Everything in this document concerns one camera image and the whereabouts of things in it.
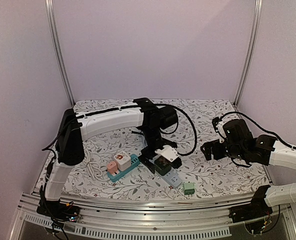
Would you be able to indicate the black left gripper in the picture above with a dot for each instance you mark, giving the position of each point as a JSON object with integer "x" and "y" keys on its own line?
{"x": 146, "y": 153}

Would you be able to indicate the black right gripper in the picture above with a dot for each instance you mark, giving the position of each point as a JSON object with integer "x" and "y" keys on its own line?
{"x": 215, "y": 149}

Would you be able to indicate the teal power strip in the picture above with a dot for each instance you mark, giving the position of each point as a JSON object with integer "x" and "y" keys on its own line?
{"x": 135, "y": 163}

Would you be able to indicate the dark green cube adapter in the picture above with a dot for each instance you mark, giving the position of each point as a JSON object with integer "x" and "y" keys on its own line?
{"x": 162, "y": 166}

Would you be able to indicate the white cube socket adapter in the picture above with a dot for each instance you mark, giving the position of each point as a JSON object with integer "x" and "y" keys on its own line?
{"x": 123, "y": 160}

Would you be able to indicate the light blue power strip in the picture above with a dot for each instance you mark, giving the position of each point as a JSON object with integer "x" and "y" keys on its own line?
{"x": 172, "y": 178}

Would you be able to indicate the pink plug adapter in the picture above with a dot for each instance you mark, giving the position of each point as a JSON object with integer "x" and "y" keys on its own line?
{"x": 112, "y": 168}

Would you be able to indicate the light green plug adapter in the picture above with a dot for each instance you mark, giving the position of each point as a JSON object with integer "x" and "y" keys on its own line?
{"x": 188, "y": 189}

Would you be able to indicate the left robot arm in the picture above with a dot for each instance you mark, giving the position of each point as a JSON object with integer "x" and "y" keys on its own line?
{"x": 75, "y": 128}

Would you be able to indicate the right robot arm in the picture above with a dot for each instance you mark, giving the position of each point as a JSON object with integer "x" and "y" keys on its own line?
{"x": 273, "y": 152}

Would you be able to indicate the floral patterned table mat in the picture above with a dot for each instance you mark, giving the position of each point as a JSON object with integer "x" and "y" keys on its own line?
{"x": 210, "y": 178}

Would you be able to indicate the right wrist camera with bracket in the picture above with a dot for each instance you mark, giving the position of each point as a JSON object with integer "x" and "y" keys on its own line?
{"x": 218, "y": 126}

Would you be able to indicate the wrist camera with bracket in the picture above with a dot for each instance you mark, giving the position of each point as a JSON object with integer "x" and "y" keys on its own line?
{"x": 218, "y": 126}
{"x": 169, "y": 153}

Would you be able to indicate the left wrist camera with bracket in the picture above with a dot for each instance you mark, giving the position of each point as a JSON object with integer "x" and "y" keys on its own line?
{"x": 169, "y": 153}

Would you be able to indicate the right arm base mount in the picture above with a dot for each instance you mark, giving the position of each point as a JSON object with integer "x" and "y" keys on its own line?
{"x": 255, "y": 215}

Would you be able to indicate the aluminium front rail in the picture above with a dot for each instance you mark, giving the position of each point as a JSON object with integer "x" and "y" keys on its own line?
{"x": 190, "y": 219}

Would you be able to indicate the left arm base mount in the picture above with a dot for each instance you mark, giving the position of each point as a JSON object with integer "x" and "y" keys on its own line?
{"x": 63, "y": 212}

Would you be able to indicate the right aluminium frame post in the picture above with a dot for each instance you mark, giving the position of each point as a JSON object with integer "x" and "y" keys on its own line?
{"x": 250, "y": 52}

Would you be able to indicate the aluminium frame post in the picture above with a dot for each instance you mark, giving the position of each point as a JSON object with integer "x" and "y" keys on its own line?
{"x": 49, "y": 6}
{"x": 250, "y": 52}

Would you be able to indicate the left aluminium frame post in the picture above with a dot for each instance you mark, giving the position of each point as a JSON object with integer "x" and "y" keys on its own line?
{"x": 49, "y": 6}

